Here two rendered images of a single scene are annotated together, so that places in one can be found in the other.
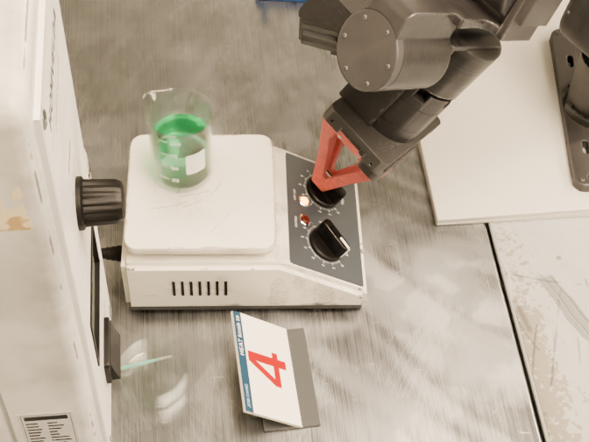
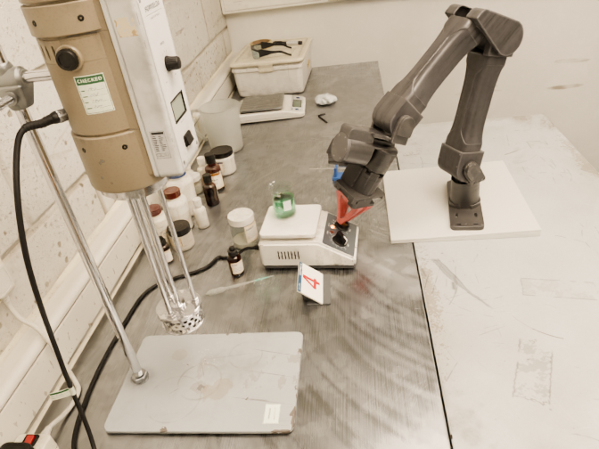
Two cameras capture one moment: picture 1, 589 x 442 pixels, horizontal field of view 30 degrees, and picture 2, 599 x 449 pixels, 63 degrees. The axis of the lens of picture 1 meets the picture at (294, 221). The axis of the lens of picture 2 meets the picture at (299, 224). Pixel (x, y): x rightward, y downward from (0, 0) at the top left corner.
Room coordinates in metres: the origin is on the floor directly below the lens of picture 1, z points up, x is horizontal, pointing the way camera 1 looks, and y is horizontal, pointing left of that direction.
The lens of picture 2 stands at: (-0.28, -0.22, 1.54)
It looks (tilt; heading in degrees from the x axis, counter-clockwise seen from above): 33 degrees down; 18
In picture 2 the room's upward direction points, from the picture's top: 8 degrees counter-clockwise
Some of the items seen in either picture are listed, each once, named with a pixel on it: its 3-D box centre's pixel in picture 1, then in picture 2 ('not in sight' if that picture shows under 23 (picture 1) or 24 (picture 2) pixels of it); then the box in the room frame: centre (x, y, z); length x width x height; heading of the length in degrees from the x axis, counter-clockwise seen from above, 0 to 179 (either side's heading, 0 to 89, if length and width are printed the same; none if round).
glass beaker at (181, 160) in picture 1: (177, 139); (282, 200); (0.58, 0.10, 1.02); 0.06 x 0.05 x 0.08; 63
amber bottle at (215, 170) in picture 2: not in sight; (213, 171); (0.84, 0.38, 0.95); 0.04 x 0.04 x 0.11
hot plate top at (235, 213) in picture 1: (201, 192); (291, 220); (0.56, 0.08, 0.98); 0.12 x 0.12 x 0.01; 5
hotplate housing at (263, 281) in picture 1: (232, 224); (305, 237); (0.56, 0.05, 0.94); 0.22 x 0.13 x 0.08; 95
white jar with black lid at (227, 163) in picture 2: not in sight; (223, 160); (0.95, 0.40, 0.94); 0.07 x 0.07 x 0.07
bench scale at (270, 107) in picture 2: not in sight; (271, 107); (1.43, 0.39, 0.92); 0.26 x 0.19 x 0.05; 102
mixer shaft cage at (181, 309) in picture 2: not in sight; (161, 254); (0.19, 0.14, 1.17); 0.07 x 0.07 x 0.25
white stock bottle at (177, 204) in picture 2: not in sight; (176, 208); (0.64, 0.40, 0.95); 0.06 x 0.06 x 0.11
